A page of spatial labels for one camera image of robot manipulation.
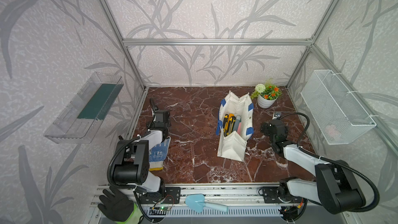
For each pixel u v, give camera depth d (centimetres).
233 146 81
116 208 69
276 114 78
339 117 63
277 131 68
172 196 72
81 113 66
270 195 74
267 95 99
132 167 44
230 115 102
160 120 73
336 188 42
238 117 99
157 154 86
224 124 96
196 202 72
